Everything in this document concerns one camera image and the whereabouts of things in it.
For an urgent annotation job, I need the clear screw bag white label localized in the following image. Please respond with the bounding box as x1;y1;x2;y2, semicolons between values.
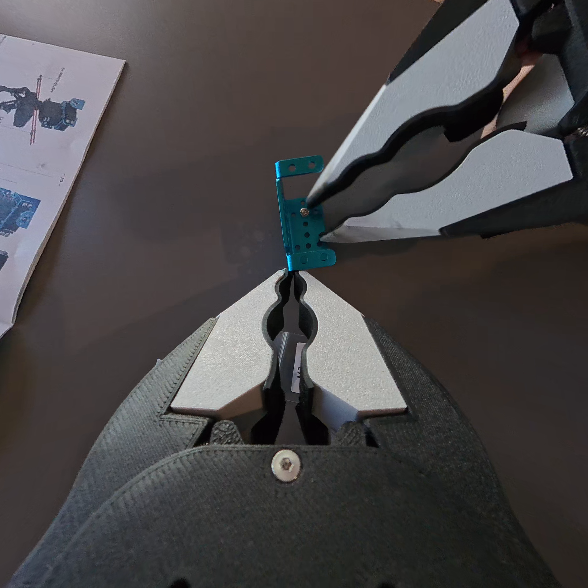
275;332;307;395

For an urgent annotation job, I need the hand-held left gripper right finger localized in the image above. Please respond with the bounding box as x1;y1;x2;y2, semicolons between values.
292;271;409;445

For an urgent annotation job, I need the blue perforated U bracket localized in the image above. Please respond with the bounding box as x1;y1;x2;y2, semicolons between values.
275;156;337;272

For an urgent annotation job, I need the printed instruction booklet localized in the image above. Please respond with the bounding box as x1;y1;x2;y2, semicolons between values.
0;34;127;338

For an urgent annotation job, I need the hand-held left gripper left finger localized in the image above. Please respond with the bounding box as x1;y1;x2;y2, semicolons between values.
171;269;291;444

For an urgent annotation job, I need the dark grey desk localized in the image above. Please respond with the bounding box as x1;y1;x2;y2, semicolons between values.
0;0;588;579

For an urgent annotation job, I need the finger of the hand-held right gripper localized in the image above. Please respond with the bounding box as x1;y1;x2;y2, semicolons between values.
307;0;524;205
321;122;574;243

